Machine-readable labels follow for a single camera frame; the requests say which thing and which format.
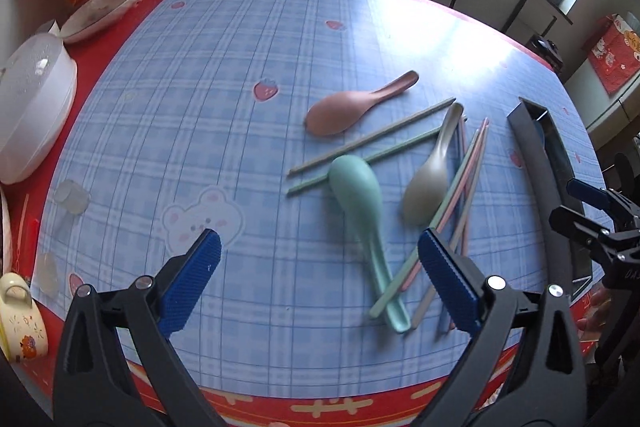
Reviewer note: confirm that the teal spoon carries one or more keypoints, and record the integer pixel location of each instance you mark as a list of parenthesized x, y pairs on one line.
[(355, 187)]

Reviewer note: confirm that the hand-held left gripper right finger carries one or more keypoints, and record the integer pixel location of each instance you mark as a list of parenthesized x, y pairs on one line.
[(450, 287)]

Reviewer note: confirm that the blue chopstick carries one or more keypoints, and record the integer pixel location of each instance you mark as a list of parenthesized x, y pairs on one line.
[(459, 147)]

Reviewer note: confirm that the red printed gift bag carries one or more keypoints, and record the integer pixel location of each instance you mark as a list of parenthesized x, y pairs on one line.
[(615, 54)]

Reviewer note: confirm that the cream printed mug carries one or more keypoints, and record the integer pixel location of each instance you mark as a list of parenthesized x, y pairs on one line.
[(22, 327)]

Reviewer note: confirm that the light green chopstick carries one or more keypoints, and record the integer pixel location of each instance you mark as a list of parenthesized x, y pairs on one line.
[(310, 183), (407, 265)]

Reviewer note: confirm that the white lidded plastic container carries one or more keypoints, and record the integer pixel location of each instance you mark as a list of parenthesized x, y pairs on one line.
[(35, 107)]

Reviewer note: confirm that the pink chopstick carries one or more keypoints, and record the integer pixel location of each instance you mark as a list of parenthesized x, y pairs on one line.
[(467, 162), (475, 167)]

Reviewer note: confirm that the grey beige chopstick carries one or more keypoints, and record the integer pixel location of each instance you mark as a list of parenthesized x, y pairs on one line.
[(370, 138)]

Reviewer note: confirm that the person's right hand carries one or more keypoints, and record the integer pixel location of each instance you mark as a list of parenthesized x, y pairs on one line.
[(595, 314)]

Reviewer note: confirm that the white oval bowl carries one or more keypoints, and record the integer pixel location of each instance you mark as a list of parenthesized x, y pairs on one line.
[(100, 12)]

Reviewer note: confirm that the clear plastic cup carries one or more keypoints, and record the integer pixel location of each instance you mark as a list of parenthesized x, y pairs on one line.
[(47, 274), (72, 197)]

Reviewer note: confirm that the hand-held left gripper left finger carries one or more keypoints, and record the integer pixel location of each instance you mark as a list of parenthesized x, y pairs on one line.
[(192, 277)]

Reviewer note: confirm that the blue plaid tablecloth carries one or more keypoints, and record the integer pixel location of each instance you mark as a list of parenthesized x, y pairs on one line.
[(200, 107)]

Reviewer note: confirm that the pink spoon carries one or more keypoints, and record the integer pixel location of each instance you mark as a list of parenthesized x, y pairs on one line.
[(330, 117)]

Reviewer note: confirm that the beige grey spoon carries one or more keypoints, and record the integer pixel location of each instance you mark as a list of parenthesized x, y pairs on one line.
[(425, 192)]

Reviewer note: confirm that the metal utensil holder box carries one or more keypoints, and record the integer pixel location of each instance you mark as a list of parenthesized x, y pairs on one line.
[(530, 157)]

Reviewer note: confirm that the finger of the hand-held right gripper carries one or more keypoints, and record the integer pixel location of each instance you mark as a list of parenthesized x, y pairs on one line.
[(587, 194), (575, 222)]

